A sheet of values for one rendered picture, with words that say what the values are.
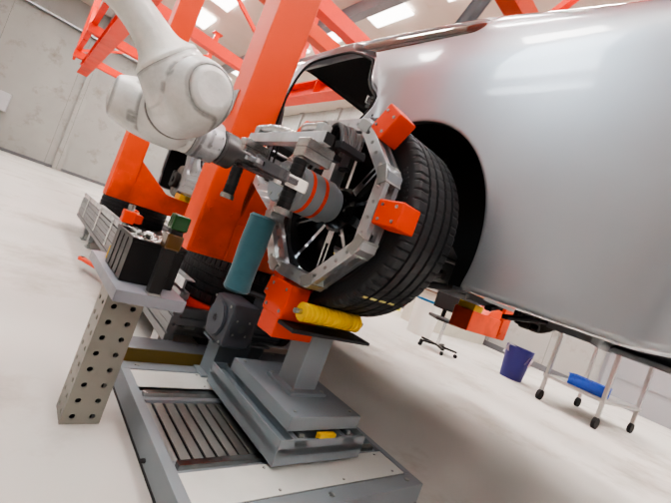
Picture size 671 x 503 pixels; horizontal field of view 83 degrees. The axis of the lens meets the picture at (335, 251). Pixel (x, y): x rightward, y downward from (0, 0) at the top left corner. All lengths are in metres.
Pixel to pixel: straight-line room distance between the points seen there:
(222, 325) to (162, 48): 1.04
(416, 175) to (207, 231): 0.85
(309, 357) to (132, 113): 0.90
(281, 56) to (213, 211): 0.67
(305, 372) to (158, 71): 1.00
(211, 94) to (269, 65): 1.06
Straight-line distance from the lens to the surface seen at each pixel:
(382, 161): 1.08
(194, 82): 0.62
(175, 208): 3.55
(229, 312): 1.49
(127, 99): 0.79
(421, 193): 1.08
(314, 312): 1.14
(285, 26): 1.75
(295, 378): 1.35
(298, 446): 1.24
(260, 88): 1.65
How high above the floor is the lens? 0.70
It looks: 1 degrees up
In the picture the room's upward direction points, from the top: 21 degrees clockwise
